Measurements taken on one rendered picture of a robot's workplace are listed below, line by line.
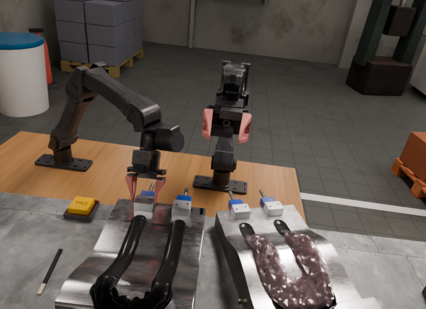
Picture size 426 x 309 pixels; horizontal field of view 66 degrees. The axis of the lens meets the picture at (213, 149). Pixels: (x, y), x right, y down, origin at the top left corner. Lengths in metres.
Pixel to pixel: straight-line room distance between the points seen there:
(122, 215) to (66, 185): 0.35
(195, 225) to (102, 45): 4.12
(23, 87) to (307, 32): 5.07
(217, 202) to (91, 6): 3.95
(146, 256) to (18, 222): 0.45
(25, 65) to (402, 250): 3.30
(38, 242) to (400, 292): 0.99
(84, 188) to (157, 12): 6.01
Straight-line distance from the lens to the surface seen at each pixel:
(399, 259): 1.17
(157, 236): 0.89
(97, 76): 1.01
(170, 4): 6.95
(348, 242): 1.14
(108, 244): 0.89
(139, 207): 0.95
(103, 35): 4.81
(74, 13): 4.92
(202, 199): 1.15
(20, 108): 3.78
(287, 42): 6.90
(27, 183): 1.30
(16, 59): 3.59
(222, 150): 1.12
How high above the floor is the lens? 1.51
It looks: 29 degrees down
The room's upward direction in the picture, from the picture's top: 6 degrees clockwise
